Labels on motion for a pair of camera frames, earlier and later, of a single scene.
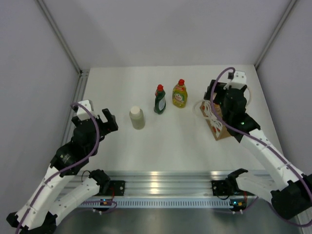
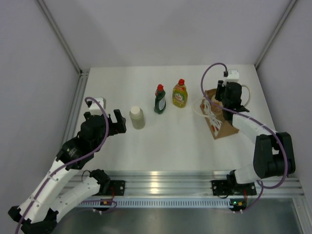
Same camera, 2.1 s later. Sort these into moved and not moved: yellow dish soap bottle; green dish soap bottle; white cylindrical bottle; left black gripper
Moved: left black gripper
Not moved: white cylindrical bottle; yellow dish soap bottle; green dish soap bottle
